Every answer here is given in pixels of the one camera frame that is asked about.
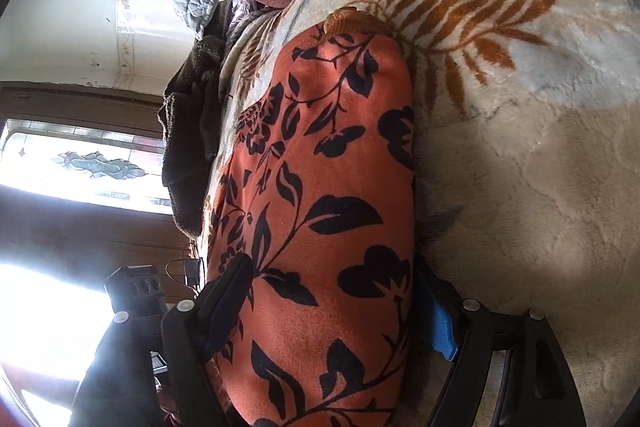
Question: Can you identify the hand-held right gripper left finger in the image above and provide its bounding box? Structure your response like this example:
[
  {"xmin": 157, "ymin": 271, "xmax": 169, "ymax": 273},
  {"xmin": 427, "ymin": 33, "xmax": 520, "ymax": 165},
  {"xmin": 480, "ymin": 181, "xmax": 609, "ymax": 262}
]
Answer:
[{"xmin": 75, "ymin": 253, "xmax": 255, "ymax": 427}]

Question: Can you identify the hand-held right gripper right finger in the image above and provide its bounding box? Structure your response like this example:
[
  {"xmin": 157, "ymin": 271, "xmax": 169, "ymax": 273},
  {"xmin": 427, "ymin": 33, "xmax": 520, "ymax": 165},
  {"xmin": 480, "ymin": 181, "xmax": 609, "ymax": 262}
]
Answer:
[{"xmin": 414, "ymin": 257, "xmax": 588, "ymax": 427}]

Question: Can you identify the orange floral print garment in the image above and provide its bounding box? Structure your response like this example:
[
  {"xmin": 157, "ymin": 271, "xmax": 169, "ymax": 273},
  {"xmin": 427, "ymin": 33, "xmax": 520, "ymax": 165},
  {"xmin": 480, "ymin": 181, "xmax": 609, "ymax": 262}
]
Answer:
[{"xmin": 202, "ymin": 7, "xmax": 451, "ymax": 427}]

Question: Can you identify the black box device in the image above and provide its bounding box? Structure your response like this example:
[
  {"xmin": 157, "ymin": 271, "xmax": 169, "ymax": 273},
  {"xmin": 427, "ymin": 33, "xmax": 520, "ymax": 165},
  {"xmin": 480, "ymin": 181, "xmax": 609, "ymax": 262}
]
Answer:
[{"xmin": 104, "ymin": 264, "xmax": 167, "ymax": 323}]

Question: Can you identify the dark brown cloth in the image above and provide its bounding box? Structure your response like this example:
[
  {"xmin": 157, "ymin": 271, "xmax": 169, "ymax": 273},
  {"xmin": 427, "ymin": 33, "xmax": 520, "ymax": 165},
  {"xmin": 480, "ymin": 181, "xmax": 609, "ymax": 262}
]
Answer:
[{"xmin": 159, "ymin": 0, "xmax": 236, "ymax": 238}]

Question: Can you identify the patterned glass window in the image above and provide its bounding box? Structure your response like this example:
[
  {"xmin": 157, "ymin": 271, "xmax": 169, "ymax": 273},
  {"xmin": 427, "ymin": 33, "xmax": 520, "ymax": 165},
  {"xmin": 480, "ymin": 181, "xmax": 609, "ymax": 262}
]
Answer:
[{"xmin": 0, "ymin": 117, "xmax": 173, "ymax": 208}]

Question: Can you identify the cream leaf print fleece blanket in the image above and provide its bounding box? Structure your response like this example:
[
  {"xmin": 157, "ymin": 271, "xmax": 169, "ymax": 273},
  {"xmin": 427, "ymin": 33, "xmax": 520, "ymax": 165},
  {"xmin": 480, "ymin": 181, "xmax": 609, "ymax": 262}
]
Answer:
[{"xmin": 200, "ymin": 0, "xmax": 640, "ymax": 427}]

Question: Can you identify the black charger with cable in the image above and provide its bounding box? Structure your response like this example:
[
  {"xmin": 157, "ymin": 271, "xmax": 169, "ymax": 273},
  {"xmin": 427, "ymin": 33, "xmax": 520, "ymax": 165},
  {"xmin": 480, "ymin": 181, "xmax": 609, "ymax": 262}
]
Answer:
[{"xmin": 167, "ymin": 244, "xmax": 206, "ymax": 295}]

